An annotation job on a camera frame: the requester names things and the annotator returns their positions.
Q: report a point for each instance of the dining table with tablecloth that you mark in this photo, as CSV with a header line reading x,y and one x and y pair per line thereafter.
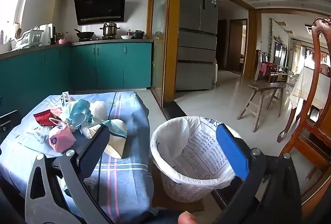
x,y
305,84

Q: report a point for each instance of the carved wooden chair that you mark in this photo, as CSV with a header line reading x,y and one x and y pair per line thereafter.
x,y
307,154

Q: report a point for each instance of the black gas stove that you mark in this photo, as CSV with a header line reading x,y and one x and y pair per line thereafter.
x,y
98,39

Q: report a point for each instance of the pink bowl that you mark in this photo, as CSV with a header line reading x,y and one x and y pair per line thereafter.
x,y
62,41

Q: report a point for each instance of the grey refrigerator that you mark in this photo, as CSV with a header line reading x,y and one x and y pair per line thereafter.
x,y
196,45

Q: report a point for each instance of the white plastic bag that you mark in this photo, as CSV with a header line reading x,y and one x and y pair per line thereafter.
x,y
99,110

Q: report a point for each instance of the white printed plastic bin liner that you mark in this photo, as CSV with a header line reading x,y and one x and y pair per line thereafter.
x,y
196,146

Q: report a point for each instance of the green hanging vine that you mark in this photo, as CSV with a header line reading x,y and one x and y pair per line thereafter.
x,y
271,38

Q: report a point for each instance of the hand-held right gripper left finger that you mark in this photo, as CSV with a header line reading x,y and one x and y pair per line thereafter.
x,y
93,147

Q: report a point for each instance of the red snack packet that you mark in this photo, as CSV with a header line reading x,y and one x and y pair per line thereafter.
x,y
44,118

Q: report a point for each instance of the wooden bench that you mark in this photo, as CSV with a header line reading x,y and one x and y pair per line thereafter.
x,y
266,87

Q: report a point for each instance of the pink plastic packet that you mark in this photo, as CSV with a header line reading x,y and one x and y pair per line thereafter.
x,y
60,138

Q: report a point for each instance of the steel cooking pot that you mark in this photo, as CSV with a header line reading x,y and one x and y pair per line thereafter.
x,y
110,30

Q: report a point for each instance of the white dish rack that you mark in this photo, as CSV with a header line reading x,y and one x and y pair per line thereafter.
x,y
28,39

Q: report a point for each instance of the black range hood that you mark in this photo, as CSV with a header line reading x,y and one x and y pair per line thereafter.
x,y
99,7

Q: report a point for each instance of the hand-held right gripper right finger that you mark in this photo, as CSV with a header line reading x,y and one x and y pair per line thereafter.
x,y
232,151

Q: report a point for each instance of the teal lower kitchen cabinets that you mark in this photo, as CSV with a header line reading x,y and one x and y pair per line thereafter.
x,y
108,66

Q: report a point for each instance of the white kitchen appliance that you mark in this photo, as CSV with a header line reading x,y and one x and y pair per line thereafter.
x,y
46,34

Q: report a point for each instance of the blue face mask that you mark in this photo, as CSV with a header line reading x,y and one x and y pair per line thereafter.
x,y
76,113

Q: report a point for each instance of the wood framed glass sliding door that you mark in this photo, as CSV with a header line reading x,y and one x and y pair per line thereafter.
x,y
159,32

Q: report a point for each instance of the brown wooden door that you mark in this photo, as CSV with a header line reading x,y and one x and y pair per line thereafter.
x,y
235,45

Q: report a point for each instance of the clear plastic wrapper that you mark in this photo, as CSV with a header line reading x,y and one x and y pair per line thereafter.
x,y
38,136

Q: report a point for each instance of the black lidded pot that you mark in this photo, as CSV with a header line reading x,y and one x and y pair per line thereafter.
x,y
138,35

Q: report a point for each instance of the white and blue ointment box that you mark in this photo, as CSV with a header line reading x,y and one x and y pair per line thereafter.
x,y
65,98

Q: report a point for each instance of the crushed paper cup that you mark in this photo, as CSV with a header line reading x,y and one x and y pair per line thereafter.
x,y
116,138

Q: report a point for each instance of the ceiling air vent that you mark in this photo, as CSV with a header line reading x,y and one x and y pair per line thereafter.
x,y
309,28

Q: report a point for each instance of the blue striped cloth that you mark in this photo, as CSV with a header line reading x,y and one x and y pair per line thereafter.
x,y
129,162

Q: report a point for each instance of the black wok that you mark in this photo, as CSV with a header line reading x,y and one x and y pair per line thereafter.
x,y
85,34

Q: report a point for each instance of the white bowl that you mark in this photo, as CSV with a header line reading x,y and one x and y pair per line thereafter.
x,y
126,37

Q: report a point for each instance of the person's right hand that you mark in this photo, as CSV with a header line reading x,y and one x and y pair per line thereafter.
x,y
188,218

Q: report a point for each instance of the white woven waste basket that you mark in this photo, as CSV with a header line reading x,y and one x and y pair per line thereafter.
x,y
186,187

